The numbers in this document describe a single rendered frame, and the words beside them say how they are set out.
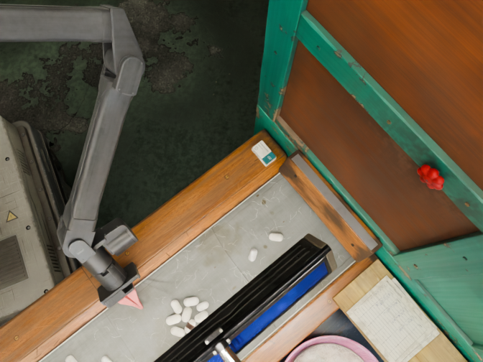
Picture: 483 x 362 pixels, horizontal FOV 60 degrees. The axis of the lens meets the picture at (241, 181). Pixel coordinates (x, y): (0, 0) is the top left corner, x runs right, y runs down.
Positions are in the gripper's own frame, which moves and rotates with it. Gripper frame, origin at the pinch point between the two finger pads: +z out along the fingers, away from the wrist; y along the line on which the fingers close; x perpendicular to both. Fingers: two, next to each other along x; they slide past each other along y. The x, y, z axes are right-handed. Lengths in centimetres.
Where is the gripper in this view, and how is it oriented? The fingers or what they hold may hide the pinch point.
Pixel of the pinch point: (139, 305)
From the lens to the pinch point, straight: 109.0
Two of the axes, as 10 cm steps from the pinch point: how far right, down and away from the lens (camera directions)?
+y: 7.8, -6.0, 1.7
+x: -4.1, -2.8, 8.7
